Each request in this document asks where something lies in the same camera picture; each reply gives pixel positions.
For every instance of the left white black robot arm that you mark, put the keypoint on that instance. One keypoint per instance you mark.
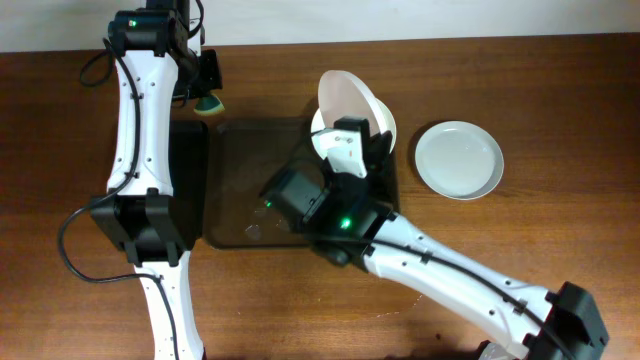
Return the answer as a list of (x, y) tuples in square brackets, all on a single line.
[(155, 192)]

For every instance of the white plate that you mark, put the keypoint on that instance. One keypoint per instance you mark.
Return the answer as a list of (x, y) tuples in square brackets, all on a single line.
[(387, 122), (341, 93)]

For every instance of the large brown tray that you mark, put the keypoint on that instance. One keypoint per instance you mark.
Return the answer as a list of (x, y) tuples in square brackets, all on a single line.
[(245, 155)]

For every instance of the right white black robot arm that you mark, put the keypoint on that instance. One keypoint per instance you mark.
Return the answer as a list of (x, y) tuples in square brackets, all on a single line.
[(527, 321)]

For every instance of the small black tray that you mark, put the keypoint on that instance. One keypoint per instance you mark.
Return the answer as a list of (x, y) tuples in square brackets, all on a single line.
[(188, 164)]

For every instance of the light grey plate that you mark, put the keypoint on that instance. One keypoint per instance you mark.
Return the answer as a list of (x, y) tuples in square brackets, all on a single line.
[(459, 160)]

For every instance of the green yellow sponge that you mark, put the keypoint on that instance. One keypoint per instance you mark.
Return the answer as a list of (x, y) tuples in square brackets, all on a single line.
[(209, 105)]

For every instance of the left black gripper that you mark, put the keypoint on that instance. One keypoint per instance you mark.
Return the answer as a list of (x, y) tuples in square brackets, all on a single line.
[(210, 73)]

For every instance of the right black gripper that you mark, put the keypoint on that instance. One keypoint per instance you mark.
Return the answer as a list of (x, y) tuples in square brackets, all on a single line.
[(380, 142)]

